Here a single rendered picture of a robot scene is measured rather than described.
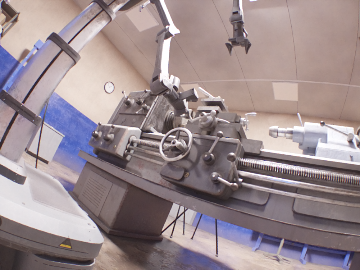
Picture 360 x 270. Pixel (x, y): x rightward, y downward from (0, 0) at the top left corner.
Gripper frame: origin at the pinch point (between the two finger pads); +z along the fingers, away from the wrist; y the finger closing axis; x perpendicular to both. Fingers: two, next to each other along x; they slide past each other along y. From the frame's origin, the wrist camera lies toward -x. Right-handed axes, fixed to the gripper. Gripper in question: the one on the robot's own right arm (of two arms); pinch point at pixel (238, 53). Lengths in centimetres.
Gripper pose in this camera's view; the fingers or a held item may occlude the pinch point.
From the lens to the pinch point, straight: 108.9
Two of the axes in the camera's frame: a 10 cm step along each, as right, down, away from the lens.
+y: -7.6, -0.8, 6.4
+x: -6.4, 0.0, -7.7
